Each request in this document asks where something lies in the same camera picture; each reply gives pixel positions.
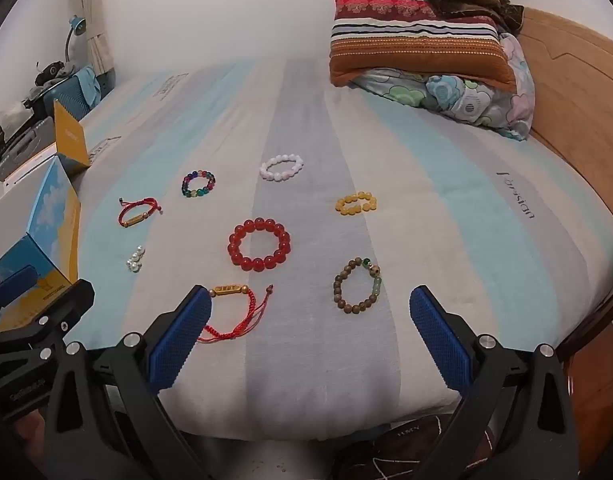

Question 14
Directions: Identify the teal suitcase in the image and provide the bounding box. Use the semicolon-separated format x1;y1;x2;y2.
51;67;112;116

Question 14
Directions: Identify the wooden headboard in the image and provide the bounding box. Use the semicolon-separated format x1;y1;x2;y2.
517;7;613;401

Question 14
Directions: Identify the red bead bracelet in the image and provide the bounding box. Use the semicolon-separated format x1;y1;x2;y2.
228;217;292;272

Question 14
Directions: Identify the floral quilt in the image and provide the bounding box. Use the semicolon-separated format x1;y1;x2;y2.
354;32;535;141

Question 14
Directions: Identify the grey suitcase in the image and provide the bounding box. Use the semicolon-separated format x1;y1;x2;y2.
0;115;57;181

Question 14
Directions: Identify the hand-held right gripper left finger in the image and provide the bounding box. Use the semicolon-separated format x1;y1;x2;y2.
44;285;212;480

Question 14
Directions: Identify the dark clutter on suitcase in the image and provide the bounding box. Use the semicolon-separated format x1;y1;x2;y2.
34;60;77;86

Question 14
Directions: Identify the multicolour bead bracelet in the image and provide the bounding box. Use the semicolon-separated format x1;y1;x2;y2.
181;170;216;198

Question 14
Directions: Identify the blue and white cardboard box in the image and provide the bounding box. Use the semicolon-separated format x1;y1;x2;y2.
0;100;92;333

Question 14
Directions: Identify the pile of folded blankets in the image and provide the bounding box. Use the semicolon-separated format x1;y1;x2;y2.
329;0;517;93

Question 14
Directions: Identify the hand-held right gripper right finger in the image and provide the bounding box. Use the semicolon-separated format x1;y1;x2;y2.
409;285;580;480

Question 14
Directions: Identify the dark patterned floor mat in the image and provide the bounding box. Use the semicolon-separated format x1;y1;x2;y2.
331;412;497;480

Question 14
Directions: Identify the white bead bracelet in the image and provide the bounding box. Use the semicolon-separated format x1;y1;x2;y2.
259;153;304;182

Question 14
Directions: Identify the beige curtain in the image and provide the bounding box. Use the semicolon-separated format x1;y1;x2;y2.
71;0;117;96

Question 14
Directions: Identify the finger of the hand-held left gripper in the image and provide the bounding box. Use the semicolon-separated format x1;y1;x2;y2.
0;281;94;361
0;266;37;331

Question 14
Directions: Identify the short red cord bracelet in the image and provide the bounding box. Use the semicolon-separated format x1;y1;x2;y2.
118;197;163;228

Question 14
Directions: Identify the blue desk lamp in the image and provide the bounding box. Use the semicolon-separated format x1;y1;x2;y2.
64;15;87;63

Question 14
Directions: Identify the yellow bead bracelet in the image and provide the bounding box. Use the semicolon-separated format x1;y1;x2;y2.
335;191;378;216

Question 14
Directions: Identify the gold bead bracelet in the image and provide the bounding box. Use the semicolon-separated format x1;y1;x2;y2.
333;257;383;313

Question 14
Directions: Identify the long-tailed red cord bracelet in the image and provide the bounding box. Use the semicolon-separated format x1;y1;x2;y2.
197;284;274;343

